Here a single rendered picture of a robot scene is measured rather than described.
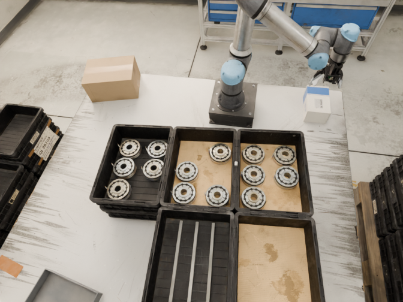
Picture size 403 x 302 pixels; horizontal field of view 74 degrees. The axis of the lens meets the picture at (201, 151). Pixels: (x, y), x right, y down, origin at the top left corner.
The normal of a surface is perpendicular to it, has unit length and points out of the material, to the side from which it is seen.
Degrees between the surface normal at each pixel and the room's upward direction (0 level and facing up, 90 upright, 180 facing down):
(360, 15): 90
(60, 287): 0
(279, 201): 0
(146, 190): 0
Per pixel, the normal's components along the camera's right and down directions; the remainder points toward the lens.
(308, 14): -0.18, 0.84
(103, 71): -0.07, -0.53
